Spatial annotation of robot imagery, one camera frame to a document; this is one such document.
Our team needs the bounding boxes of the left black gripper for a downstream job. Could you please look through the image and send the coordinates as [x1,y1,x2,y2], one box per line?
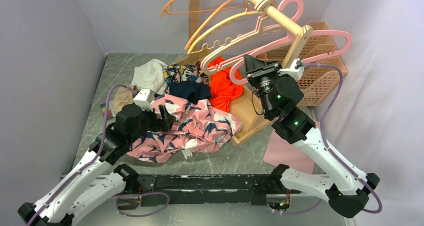
[127,103,175,143]

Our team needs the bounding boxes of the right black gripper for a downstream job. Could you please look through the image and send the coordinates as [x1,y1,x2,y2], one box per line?
[243,55,285,117]

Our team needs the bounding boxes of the pink patterned shorts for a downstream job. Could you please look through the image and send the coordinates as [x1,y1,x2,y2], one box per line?
[127,94,243,163]

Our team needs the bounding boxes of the navy blue shorts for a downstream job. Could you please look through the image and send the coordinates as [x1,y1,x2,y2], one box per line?
[168,81,212,104]

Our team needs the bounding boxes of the wooden clothes rack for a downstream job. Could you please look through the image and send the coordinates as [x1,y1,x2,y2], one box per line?
[185,0,313,145]

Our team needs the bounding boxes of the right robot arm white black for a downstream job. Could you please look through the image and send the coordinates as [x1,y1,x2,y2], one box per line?
[243,55,380,218]

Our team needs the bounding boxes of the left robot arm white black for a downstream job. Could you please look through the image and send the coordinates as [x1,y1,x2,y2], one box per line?
[17,104,176,225]

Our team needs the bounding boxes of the orange shorts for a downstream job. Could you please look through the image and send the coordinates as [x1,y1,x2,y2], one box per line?
[209,67,244,112]

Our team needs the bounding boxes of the beige shorts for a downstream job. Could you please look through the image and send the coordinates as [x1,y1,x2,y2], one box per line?
[111,87,136,113]

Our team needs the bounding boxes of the yellow hanger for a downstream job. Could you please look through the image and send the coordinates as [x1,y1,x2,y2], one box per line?
[186,11,263,54]

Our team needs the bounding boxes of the front orange hanger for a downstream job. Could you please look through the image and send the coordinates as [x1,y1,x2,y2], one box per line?
[184,0,236,51]

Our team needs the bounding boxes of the orange hanger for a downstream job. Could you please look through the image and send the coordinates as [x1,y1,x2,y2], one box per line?
[159,0,211,18]
[184,0,236,51]

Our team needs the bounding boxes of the rear orange hanger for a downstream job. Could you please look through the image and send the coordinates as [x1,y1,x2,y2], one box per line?
[159,0,211,18]

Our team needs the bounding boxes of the yellow black patterned garment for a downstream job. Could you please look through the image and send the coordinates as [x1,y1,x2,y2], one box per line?
[162,64,209,85]

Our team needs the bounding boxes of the white garment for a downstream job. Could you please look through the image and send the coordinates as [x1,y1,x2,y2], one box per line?
[131,59,167,94]

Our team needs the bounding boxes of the peach plastic file organizer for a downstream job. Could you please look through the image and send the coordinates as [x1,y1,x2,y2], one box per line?
[256,21,351,106]

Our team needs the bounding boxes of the pink clipboard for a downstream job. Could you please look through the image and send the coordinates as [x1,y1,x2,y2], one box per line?
[263,131,315,174]

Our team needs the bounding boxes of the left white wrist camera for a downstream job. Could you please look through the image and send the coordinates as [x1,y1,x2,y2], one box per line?
[133,89,154,111]

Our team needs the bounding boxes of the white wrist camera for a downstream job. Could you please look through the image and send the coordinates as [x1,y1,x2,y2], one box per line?
[278,58,305,81]
[133,89,154,111]

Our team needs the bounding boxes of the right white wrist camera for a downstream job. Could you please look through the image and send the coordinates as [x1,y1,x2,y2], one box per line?
[278,58,305,81]

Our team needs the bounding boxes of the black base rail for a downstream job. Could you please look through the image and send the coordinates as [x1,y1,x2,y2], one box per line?
[116,174,289,206]

